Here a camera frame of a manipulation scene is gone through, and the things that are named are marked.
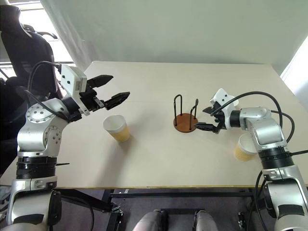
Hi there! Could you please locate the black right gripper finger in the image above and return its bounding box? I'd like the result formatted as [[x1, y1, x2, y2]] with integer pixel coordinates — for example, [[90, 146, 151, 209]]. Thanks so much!
[[194, 122, 217, 133], [202, 105, 218, 116]]

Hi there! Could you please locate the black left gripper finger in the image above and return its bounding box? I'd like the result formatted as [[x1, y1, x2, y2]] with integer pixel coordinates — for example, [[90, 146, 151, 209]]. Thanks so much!
[[87, 75, 114, 90], [103, 91, 131, 111]]

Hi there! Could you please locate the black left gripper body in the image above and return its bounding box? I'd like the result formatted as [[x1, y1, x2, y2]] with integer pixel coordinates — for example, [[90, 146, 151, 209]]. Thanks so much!
[[78, 79, 108, 113]]

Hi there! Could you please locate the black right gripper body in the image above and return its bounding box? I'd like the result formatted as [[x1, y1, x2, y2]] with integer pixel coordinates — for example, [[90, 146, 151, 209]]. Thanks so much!
[[211, 102, 228, 134]]

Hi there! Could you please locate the tan and white paper cup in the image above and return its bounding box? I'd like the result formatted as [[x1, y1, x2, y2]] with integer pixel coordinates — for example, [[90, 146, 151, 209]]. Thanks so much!
[[103, 115, 131, 142], [234, 133, 258, 162]]

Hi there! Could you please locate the black office chair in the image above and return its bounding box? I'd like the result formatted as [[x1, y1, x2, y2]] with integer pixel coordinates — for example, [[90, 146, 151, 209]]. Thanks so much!
[[0, 4, 64, 174]]

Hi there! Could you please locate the grey rounded shape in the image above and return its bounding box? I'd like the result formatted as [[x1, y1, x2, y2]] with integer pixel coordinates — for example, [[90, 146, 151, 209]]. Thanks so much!
[[133, 209, 163, 231], [195, 209, 218, 231]]

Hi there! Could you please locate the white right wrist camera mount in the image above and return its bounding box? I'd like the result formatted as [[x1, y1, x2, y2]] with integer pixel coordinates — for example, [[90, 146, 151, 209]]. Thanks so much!
[[208, 88, 239, 132]]

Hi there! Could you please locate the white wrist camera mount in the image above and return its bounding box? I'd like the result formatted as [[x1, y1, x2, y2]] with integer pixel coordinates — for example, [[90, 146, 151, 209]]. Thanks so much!
[[59, 64, 91, 116], [208, 88, 239, 132]]

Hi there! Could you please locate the wire cup holder wooden base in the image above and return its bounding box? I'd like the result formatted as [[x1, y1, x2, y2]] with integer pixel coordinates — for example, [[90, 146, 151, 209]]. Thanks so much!
[[173, 94, 199, 133]]

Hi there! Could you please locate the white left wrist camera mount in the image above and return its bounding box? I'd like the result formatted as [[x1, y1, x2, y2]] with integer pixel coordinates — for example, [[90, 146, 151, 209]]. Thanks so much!
[[59, 64, 91, 116]]

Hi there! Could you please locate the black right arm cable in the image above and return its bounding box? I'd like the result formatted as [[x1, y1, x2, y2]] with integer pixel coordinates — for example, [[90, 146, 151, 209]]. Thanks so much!
[[211, 91, 308, 221]]

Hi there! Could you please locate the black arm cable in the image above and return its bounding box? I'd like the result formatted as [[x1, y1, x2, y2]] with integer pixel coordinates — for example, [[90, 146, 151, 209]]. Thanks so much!
[[15, 61, 73, 121], [211, 91, 308, 221]]

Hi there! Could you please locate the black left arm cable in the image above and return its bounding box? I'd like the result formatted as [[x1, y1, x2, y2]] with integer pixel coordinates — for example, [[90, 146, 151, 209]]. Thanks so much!
[[15, 61, 73, 121]]

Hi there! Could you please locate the black metal table frame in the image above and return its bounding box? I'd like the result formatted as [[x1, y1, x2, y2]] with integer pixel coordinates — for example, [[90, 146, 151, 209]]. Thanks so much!
[[51, 188, 256, 231]]

